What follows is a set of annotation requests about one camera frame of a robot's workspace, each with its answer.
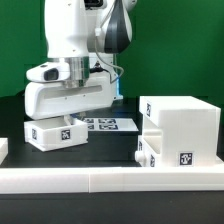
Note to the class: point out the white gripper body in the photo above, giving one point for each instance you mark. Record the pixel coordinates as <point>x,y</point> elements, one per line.
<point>46,100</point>

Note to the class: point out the white border wall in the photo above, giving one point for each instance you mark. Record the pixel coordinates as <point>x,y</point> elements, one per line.
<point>91,180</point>

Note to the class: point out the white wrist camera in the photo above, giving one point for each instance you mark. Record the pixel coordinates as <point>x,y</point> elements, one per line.
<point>49,72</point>

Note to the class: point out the white left border block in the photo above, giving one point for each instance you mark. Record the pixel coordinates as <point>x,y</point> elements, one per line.
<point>3,149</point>

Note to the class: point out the white drawer box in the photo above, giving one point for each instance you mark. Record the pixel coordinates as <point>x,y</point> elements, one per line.
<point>148,153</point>
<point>52,134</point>

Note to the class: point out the white front drawer box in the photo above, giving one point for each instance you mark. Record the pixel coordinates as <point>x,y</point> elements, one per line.
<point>148,153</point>

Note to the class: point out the white drawer cabinet frame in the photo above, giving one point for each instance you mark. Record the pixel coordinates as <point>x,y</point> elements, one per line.
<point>188,128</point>

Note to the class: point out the white marker sheet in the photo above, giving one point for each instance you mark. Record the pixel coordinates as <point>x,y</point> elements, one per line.
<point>111,124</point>

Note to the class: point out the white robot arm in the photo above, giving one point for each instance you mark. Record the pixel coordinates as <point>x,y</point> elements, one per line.
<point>82,37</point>

